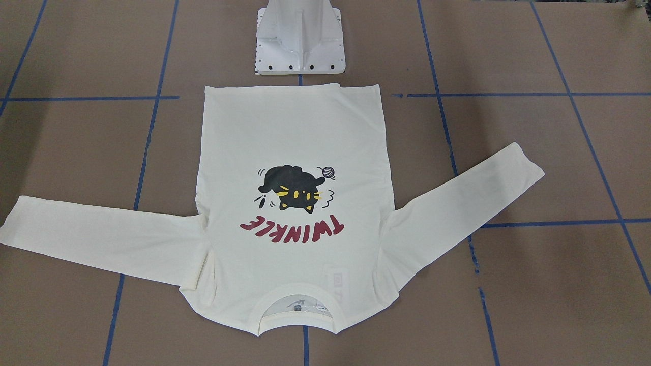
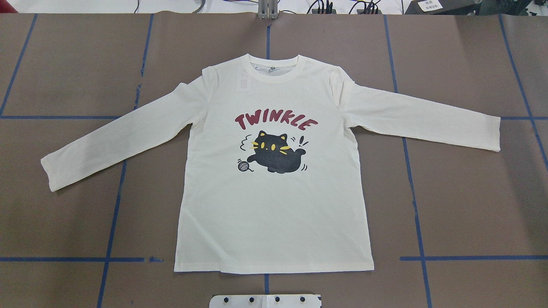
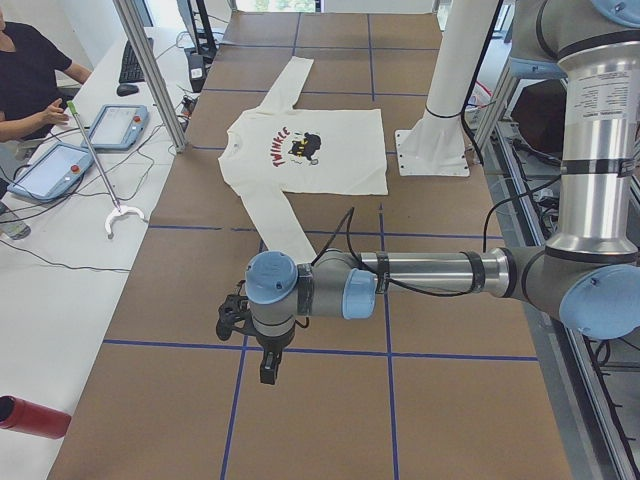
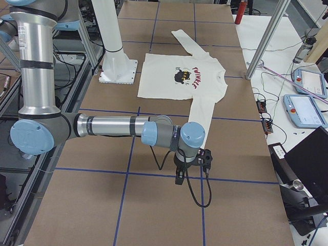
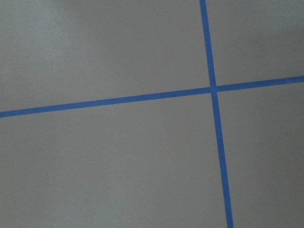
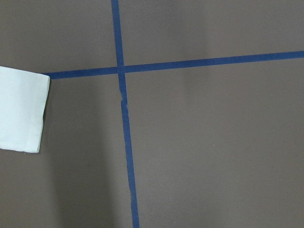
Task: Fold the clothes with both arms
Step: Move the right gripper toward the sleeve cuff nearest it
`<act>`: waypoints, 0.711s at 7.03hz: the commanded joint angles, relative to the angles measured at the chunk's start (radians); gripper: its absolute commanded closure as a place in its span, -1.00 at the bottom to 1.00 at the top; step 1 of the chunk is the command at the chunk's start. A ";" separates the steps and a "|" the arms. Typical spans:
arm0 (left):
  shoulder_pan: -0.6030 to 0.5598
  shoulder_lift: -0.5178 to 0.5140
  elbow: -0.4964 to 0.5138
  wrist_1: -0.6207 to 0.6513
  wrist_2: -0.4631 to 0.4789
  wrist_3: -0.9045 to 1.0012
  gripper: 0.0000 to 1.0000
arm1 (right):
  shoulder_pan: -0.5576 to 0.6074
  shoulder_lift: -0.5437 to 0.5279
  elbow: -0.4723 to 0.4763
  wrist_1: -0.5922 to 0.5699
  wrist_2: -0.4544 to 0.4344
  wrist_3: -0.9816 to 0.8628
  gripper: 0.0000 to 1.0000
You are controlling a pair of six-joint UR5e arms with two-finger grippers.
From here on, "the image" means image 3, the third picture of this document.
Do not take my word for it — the black computer mouse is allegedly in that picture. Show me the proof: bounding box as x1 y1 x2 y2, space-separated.
116 83 139 97

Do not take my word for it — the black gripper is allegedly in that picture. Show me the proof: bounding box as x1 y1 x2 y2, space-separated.
216 294 295 384

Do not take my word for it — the seated person black shirt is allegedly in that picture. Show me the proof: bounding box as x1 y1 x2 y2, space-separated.
1 20 91 142

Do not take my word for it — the blue teach pendant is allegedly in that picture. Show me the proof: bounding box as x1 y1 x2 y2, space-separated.
88 104 149 151
8 142 93 201

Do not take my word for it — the near blue teach pendant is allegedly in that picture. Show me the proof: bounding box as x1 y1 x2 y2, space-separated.
8 142 93 201

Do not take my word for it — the red water bottle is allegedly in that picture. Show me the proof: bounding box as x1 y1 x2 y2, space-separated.
1 395 71 439

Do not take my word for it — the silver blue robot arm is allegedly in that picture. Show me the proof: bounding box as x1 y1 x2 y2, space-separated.
216 1 639 384

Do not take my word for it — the cream long-sleeve cat shirt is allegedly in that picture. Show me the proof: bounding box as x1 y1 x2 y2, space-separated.
219 57 388 263

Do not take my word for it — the metal reacher grabber stick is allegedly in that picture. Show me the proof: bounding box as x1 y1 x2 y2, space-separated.
67 101 146 239

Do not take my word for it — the white camera pedestal column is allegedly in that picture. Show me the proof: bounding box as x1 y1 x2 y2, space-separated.
395 0 501 177

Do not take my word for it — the far blue teach pendant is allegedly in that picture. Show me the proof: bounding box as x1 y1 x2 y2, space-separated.
88 104 149 151

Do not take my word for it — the black keyboard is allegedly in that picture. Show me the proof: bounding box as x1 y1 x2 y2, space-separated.
119 41 145 84

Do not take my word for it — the aluminium frame post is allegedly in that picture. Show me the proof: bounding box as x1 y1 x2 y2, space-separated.
113 0 187 153

